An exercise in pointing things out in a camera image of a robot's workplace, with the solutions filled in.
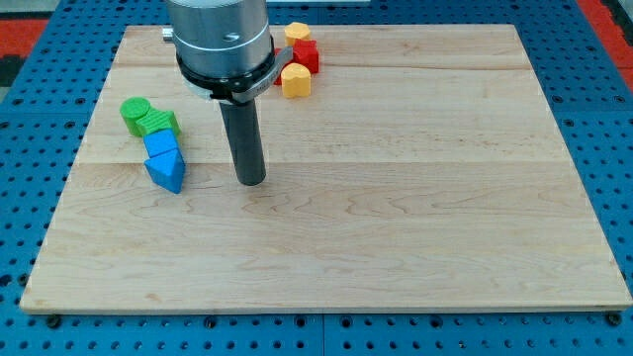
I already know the yellow block rear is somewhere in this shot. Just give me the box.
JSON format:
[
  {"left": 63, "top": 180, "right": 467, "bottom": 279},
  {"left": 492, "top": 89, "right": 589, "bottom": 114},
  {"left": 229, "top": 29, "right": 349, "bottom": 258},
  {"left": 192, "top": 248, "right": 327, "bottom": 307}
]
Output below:
[{"left": 284, "top": 22, "right": 312, "bottom": 46}]

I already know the red star block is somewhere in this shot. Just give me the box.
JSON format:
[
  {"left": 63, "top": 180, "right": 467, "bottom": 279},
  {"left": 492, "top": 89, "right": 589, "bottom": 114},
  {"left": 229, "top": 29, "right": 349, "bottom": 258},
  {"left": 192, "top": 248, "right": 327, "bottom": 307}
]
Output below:
[{"left": 293, "top": 40, "right": 319, "bottom": 74}]

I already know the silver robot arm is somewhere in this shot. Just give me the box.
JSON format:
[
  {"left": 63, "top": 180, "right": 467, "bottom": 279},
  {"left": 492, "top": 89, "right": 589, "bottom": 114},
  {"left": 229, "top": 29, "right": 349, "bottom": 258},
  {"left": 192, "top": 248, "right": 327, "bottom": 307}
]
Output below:
[{"left": 166, "top": 0, "right": 294, "bottom": 105}]

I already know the wooden board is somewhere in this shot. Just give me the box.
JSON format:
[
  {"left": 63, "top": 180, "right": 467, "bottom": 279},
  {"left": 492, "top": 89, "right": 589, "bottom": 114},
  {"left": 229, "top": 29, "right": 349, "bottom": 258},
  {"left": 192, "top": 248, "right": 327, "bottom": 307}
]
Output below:
[{"left": 20, "top": 25, "right": 632, "bottom": 314}]

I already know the yellow heart block front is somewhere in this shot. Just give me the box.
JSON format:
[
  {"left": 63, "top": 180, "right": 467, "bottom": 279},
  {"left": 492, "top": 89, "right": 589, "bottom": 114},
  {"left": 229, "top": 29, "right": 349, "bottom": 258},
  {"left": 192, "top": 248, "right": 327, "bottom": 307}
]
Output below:
[{"left": 281, "top": 63, "right": 312, "bottom": 99}]

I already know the blue triangle block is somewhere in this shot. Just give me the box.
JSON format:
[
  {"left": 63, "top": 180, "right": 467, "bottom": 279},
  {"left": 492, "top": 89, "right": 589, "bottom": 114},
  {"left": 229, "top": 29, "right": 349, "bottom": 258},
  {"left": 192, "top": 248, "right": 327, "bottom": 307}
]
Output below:
[{"left": 144, "top": 148, "right": 186, "bottom": 194}]

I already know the blue cube block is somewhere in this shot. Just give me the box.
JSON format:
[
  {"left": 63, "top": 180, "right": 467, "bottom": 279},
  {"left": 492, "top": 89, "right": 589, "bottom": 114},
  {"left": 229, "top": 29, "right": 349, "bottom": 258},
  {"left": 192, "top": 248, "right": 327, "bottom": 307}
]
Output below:
[{"left": 142, "top": 129, "right": 179, "bottom": 158}]

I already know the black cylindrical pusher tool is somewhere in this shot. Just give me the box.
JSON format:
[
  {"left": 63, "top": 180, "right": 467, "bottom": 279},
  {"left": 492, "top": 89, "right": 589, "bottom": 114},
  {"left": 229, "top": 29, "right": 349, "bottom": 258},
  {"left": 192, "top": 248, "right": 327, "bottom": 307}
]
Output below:
[{"left": 220, "top": 100, "right": 266, "bottom": 186}]

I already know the green ridged star block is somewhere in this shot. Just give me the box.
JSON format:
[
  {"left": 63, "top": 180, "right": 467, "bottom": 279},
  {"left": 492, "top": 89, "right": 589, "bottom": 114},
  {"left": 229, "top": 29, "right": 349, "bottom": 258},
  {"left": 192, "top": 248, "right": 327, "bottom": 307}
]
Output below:
[{"left": 136, "top": 109, "right": 181, "bottom": 136}]

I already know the green cylinder block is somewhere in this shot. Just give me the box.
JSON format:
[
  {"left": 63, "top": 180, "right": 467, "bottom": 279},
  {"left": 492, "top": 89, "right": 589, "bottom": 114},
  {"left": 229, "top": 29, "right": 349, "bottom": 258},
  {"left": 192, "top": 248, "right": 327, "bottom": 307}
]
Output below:
[{"left": 120, "top": 97, "right": 150, "bottom": 137}]

